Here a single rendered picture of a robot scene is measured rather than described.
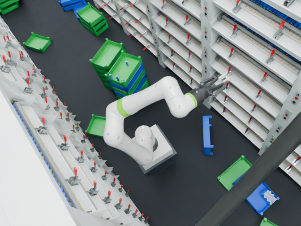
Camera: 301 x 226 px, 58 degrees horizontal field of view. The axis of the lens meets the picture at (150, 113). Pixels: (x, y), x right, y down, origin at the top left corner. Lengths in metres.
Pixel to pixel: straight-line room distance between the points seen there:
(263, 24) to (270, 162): 1.20
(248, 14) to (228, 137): 1.32
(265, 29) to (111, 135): 0.99
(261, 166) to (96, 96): 2.72
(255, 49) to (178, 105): 0.57
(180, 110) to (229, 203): 1.02
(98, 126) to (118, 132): 1.25
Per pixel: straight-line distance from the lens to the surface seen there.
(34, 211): 0.79
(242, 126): 2.51
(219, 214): 0.45
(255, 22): 1.55
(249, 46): 1.70
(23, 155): 0.86
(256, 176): 0.40
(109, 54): 2.76
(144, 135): 1.96
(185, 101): 1.44
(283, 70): 1.63
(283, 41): 1.49
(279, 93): 1.78
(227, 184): 2.45
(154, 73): 2.99
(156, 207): 2.44
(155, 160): 2.16
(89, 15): 3.64
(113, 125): 1.61
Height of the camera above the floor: 2.39
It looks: 60 degrees down
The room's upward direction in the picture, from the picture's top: 21 degrees counter-clockwise
